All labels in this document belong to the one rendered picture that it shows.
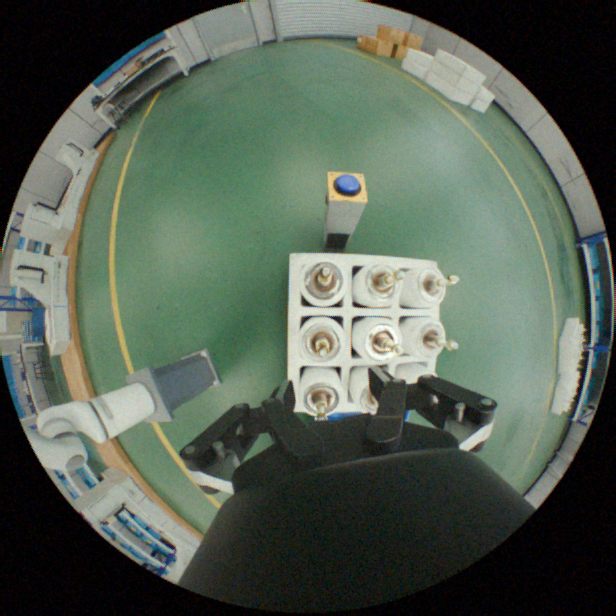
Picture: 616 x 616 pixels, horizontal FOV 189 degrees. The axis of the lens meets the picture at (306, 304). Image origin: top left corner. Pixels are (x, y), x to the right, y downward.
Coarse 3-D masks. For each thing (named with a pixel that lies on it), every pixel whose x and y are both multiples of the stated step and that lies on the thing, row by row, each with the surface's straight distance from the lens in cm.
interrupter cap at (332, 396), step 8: (312, 384) 38; (320, 384) 38; (328, 384) 38; (304, 392) 39; (312, 392) 39; (320, 392) 39; (328, 392) 39; (336, 392) 39; (304, 400) 40; (312, 400) 40; (328, 400) 40; (336, 400) 40; (312, 408) 40; (328, 408) 40
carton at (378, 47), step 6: (372, 42) 368; (378, 42) 357; (384, 42) 361; (366, 48) 381; (372, 48) 368; (378, 48) 357; (384, 48) 363; (390, 48) 369; (378, 54) 360; (384, 54) 366; (390, 54) 372
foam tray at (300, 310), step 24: (360, 264) 45; (408, 264) 50; (432, 264) 54; (312, 312) 43; (336, 312) 43; (360, 312) 44; (384, 312) 45; (408, 312) 48; (432, 312) 52; (288, 336) 44; (288, 360) 45; (360, 360) 45; (408, 360) 50; (432, 360) 54
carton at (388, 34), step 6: (378, 24) 385; (378, 30) 384; (384, 30) 374; (390, 30) 365; (396, 30) 369; (378, 36) 383; (384, 36) 373; (390, 36) 364; (396, 36) 370; (402, 36) 377; (390, 42) 366; (396, 42) 373
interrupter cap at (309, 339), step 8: (312, 328) 35; (320, 328) 35; (328, 328) 35; (304, 336) 35; (312, 336) 36; (320, 336) 36; (328, 336) 36; (336, 336) 36; (304, 344) 36; (312, 344) 36; (328, 344) 36; (336, 344) 36; (304, 352) 36; (312, 352) 36; (336, 352) 36; (320, 360) 36; (328, 360) 36
